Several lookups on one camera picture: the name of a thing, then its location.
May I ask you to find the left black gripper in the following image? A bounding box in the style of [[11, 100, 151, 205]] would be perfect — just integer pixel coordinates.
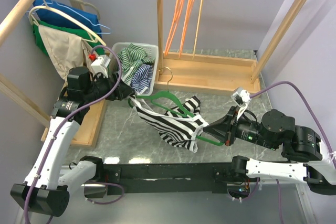
[[83, 71, 134, 102]]

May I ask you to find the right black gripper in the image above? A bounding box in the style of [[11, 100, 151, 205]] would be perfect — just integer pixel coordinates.
[[201, 104, 276, 148]]

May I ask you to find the green hanger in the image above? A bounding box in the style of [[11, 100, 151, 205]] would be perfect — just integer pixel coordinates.
[[136, 67, 225, 147]]

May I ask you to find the black white zebra garment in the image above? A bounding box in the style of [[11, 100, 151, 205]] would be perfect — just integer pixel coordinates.
[[129, 95, 208, 153]]

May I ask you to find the green white striped tank top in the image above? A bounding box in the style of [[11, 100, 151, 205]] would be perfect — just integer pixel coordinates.
[[117, 43, 154, 85]]

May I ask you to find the blue white striped tank top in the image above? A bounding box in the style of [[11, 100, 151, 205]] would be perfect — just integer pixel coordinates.
[[131, 64, 153, 94]]

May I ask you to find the yellow hanger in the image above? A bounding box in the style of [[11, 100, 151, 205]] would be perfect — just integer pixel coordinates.
[[192, 0, 204, 60]]

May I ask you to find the orange plastic hanger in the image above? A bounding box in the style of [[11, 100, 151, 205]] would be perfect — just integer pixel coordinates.
[[164, 0, 184, 57]]

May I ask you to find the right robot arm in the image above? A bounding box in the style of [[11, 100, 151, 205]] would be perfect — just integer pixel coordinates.
[[203, 106, 335, 196]]

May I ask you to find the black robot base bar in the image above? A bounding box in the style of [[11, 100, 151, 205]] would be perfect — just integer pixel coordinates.
[[72, 162, 262, 196]]

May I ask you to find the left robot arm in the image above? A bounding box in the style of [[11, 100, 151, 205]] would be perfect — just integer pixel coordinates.
[[10, 67, 134, 223]]

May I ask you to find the cream white hanger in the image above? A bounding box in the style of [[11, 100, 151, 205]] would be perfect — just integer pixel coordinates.
[[28, 5, 108, 46]]

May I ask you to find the beige cloth garment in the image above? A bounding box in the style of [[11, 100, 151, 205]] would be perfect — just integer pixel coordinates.
[[37, 25, 96, 81]]

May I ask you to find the green garment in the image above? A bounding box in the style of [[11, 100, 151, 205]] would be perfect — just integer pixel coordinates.
[[33, 21, 94, 57]]

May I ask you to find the left wooden clothes rack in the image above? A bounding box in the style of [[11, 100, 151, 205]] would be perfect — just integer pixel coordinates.
[[0, 0, 116, 148]]

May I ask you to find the wooden clothes rack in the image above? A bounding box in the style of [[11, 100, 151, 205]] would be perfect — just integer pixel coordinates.
[[157, 0, 307, 94], [0, 0, 116, 148]]

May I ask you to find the right wooden clothes rack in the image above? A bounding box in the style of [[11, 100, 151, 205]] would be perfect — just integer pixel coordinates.
[[157, 0, 307, 94]]

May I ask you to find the blue folded garment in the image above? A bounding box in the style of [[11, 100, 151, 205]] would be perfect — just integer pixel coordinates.
[[33, 0, 102, 38]]

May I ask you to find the white perforated plastic basket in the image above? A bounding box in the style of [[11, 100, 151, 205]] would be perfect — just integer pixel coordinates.
[[112, 42, 159, 95]]

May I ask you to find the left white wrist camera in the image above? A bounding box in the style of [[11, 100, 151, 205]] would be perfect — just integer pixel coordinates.
[[90, 55, 111, 78]]

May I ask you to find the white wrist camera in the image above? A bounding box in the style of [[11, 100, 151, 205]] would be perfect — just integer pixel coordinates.
[[230, 87, 251, 120], [90, 55, 111, 78]]

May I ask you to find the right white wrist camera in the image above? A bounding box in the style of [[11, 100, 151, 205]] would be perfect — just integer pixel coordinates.
[[230, 87, 251, 120]]

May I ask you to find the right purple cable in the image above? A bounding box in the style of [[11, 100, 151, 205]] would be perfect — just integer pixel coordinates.
[[248, 81, 336, 224]]

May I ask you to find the light blue wire hanger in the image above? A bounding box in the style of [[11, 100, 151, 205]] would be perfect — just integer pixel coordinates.
[[33, 0, 111, 37]]

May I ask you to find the aluminium rail frame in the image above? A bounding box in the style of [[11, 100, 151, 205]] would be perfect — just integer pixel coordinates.
[[15, 176, 316, 224]]

